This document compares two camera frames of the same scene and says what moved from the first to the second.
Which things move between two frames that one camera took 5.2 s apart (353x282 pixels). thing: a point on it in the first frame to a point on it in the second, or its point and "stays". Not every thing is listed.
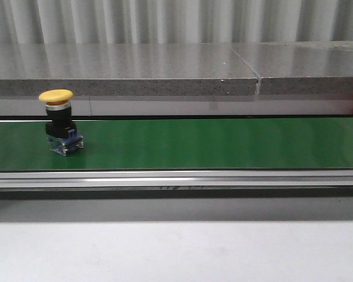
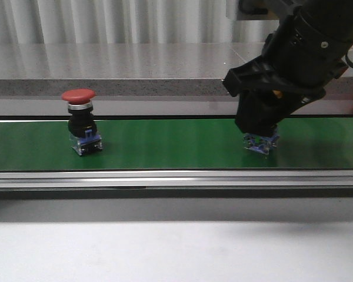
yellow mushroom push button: (61, 132) to (260, 143)
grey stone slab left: (119, 69) stays
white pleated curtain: (39, 22) stays
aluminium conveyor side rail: (123, 180) stays
